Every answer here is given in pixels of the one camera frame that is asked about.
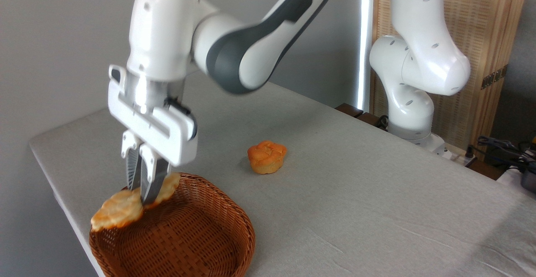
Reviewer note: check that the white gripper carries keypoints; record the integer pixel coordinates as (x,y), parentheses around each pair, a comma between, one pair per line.
(167,134)

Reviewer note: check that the long golden bread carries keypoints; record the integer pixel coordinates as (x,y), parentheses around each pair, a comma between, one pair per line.
(119,212)

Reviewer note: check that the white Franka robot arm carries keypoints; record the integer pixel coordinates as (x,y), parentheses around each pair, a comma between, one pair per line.
(163,30)

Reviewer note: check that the brown woven wicker basket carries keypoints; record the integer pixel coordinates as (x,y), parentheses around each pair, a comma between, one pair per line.
(197,239)

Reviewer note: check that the round orange bun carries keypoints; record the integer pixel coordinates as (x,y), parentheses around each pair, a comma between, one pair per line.
(266,156)

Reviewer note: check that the grey tablecloth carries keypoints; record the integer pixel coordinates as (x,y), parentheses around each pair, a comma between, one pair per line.
(356,206)

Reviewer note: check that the dark brown wooden block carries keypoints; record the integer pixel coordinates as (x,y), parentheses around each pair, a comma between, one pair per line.
(349,109)

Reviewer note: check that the white vertical light strip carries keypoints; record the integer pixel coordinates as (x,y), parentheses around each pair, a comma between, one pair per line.
(365,38)

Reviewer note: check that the metal screen hinge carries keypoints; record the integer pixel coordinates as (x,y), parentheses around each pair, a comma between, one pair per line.
(494,76)

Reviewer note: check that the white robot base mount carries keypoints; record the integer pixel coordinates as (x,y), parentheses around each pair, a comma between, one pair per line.
(437,145)

